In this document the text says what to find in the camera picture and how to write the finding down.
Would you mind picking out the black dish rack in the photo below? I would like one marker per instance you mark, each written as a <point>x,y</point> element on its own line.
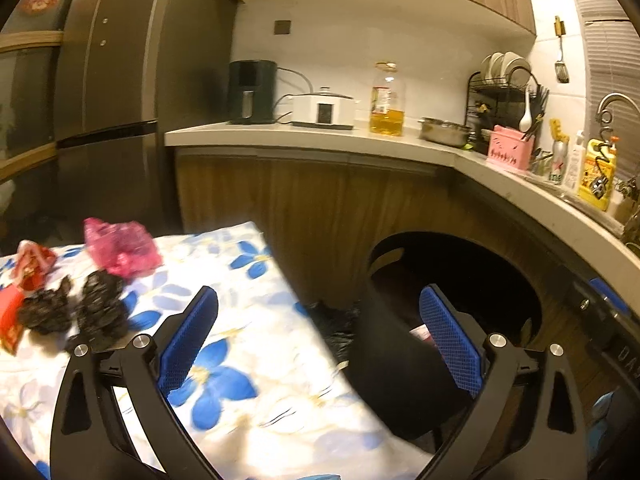
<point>492,105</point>

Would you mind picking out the cooking oil bottle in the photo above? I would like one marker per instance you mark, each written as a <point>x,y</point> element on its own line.
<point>386,120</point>

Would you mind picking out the yellow detergent bottle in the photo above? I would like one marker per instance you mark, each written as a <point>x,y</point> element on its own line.
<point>590,180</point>

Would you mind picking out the white ladle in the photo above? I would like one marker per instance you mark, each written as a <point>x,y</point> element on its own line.
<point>525,120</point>

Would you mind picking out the dark wall outlet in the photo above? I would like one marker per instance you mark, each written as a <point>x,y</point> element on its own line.
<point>282,27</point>

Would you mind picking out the pink plastic bag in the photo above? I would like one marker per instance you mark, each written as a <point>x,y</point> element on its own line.
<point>122,250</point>

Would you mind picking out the black garbage bag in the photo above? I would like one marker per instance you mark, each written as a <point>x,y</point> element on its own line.
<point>335,330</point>

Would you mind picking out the black trash bin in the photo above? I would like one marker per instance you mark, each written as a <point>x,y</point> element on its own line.
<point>390,360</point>

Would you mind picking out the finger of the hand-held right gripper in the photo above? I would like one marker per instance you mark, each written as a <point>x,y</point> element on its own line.
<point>607,310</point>

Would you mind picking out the black air fryer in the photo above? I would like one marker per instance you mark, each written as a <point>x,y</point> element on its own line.
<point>252,90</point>

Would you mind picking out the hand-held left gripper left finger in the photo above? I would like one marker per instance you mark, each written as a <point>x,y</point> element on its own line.
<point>187,340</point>

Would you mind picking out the wooden glass door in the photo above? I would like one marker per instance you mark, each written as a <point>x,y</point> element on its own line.
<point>25,37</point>

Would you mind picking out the steel basin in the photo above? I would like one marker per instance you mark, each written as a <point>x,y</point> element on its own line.
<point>445,132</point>

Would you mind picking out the hanging metal spatula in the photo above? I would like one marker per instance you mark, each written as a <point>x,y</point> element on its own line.
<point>561,72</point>

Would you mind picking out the floral blanket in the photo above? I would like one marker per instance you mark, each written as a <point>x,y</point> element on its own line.
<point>280,385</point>

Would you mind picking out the red white crinkled plastic bag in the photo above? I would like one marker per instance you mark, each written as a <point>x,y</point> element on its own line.
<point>35,265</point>

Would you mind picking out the wooden lower cabinets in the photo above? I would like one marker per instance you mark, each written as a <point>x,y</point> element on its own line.
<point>300,195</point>

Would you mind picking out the pink utensil holder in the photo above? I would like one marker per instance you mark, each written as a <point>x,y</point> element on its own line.
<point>507,150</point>

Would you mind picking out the red tissue pack wrapper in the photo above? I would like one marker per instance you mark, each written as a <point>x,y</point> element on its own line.
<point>10,320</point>

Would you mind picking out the white electric cooker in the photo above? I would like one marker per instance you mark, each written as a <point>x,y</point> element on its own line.
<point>322,110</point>

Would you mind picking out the steel faucet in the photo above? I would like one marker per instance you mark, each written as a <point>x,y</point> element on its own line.
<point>612,97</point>

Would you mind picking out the white plate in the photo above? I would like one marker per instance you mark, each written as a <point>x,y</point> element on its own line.
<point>517,67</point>
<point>492,67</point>

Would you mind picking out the black crumpled plastic bag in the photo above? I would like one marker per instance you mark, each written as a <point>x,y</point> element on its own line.
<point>47,310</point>
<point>102,310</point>

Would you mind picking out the grey refrigerator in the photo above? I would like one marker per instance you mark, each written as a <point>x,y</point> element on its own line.
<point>125,85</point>

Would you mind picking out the yellow brush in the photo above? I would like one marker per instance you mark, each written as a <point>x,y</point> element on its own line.
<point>559,131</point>

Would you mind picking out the beer can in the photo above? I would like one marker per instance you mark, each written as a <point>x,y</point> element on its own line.
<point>557,165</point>

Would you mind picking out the white pump bottle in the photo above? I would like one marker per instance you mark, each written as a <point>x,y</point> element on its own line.
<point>574,165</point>

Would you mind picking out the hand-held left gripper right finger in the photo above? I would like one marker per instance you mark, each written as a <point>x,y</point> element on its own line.
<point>450,337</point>

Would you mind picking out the window blinds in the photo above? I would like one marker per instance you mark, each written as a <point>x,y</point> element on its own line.
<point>610,50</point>

